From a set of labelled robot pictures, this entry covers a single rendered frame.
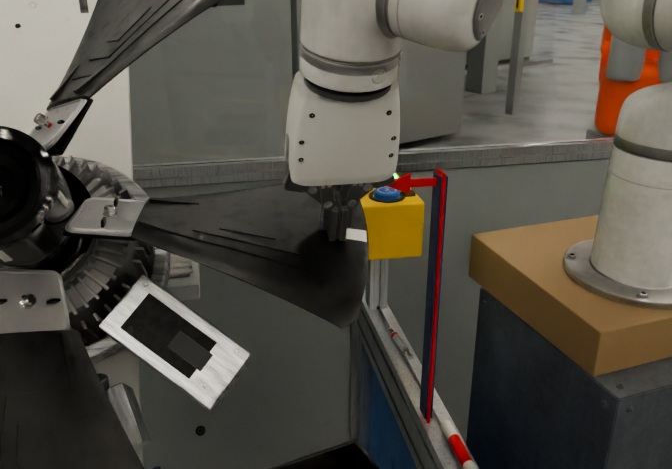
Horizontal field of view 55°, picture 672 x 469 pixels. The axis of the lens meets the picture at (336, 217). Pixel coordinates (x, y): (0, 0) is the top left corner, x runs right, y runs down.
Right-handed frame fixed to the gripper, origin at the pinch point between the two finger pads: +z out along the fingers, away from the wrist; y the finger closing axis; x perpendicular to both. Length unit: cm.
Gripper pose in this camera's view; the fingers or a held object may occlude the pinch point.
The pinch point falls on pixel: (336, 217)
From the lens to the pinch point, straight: 65.0
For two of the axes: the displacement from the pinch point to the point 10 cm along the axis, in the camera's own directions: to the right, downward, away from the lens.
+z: -0.7, 7.8, 6.2
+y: -9.8, 0.7, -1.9
